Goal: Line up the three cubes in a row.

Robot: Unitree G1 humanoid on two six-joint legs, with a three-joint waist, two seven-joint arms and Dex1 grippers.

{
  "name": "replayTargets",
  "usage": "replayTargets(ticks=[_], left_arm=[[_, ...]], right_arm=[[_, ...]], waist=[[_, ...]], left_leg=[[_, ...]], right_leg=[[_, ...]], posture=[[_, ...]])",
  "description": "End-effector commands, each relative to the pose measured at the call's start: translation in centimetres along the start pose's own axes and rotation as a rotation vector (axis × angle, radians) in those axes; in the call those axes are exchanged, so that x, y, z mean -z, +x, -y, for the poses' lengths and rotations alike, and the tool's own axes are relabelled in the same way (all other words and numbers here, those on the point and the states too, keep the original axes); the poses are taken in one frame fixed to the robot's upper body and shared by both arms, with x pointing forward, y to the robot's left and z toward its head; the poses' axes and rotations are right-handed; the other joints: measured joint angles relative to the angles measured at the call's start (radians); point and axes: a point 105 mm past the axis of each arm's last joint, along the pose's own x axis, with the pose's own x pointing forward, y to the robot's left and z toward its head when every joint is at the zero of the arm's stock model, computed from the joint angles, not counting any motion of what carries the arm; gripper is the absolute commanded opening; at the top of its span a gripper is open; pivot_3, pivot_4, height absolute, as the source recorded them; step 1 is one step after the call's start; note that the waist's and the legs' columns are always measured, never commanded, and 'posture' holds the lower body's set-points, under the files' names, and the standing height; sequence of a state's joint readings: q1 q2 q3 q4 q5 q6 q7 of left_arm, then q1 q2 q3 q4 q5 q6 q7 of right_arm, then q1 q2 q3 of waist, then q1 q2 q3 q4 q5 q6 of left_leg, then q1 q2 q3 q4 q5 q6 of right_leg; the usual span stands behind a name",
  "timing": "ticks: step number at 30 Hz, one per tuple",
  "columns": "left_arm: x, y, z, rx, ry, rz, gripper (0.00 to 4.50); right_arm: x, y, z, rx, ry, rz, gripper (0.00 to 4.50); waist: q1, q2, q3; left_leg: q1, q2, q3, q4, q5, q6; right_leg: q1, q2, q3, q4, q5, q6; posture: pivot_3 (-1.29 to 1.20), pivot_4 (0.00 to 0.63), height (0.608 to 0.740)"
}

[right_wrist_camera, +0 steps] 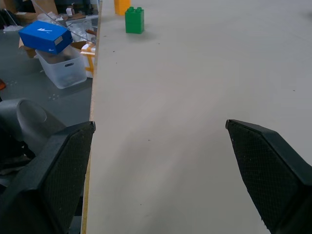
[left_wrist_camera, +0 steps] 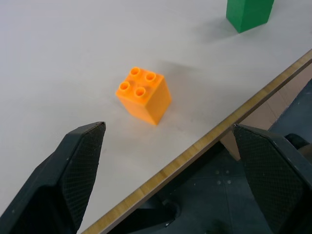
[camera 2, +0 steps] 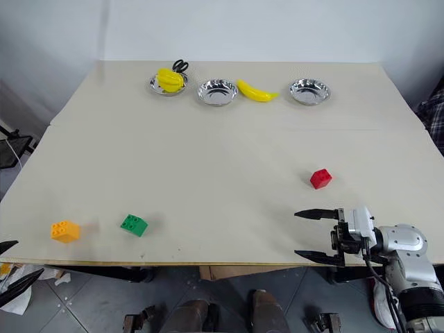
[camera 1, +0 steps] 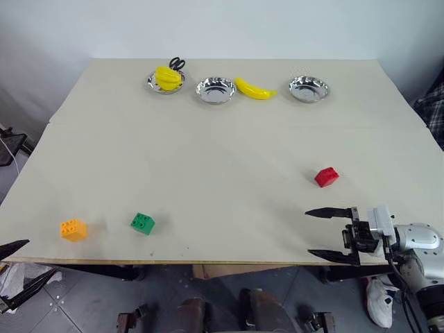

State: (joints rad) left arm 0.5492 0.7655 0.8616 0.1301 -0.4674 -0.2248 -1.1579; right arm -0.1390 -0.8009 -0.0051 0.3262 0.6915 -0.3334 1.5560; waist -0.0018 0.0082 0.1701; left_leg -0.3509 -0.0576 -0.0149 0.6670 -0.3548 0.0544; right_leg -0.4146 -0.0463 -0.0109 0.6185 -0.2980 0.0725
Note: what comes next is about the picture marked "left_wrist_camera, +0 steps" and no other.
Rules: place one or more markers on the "orange toy brick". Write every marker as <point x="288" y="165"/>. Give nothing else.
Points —
<point x="143" y="96"/>

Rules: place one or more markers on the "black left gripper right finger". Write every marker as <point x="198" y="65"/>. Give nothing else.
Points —
<point x="273" y="180"/>

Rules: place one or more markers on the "green building block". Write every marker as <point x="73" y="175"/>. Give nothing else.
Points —
<point x="248" y="13"/>

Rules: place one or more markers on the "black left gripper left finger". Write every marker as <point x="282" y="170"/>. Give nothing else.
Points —
<point x="53" y="180"/>

